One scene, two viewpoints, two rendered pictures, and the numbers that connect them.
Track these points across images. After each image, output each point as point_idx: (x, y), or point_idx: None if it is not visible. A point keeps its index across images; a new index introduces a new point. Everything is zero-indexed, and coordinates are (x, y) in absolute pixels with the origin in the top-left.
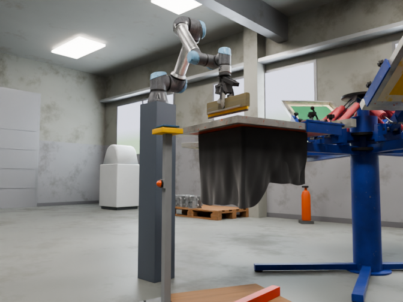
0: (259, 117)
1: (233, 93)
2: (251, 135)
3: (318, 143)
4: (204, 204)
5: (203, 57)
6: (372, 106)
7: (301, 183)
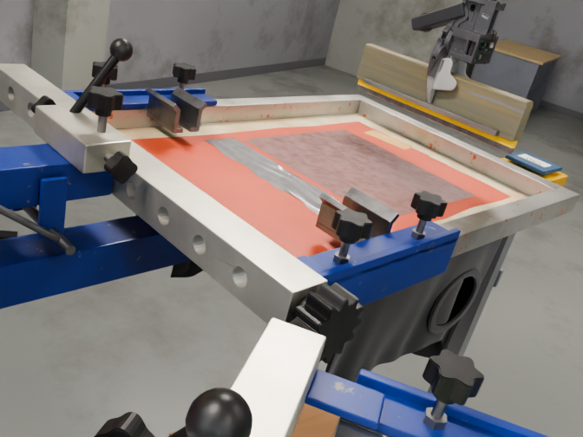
0: (321, 95)
1: (434, 50)
2: None
3: (66, 228)
4: (423, 356)
5: None
6: None
7: (182, 275)
